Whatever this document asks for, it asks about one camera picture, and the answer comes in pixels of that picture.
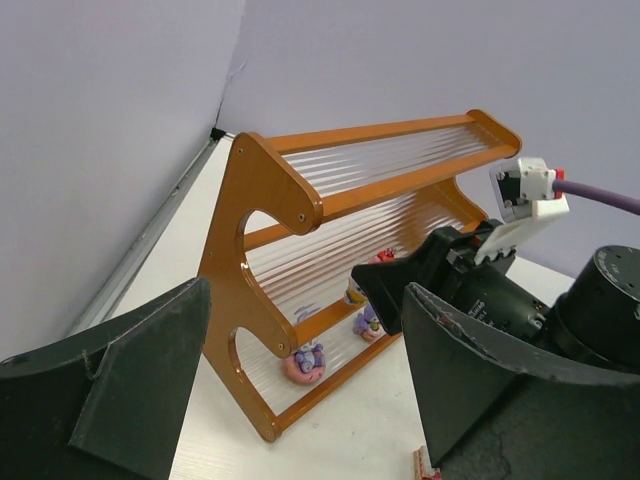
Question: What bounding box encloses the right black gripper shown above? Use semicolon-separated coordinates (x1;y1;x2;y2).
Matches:
354;219;550;343

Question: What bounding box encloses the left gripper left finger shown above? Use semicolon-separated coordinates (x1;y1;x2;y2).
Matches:
1;278;211;479

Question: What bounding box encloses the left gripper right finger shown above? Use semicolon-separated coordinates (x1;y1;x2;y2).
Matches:
401;284;639;479

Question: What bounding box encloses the blue cupcake toy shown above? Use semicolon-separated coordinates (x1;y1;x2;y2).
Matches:
343;248;396;305

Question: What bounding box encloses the small purple bunny toy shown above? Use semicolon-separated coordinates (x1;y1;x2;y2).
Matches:
353;303;384;342

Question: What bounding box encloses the purple bunny sitting donut toy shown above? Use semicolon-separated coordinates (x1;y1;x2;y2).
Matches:
283;342;326;385

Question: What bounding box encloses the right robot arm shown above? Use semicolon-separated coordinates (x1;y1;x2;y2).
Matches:
351;220;639;373

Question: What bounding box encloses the orange three-tier acrylic shelf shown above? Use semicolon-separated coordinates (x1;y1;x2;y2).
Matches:
199;109;522;442

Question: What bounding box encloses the red strawberry cake toy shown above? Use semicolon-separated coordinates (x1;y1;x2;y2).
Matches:
413;445;442;480

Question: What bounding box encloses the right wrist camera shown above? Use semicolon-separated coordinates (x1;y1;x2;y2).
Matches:
474;157;570;265

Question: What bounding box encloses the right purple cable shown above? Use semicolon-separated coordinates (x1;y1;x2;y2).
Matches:
552;179;640;217

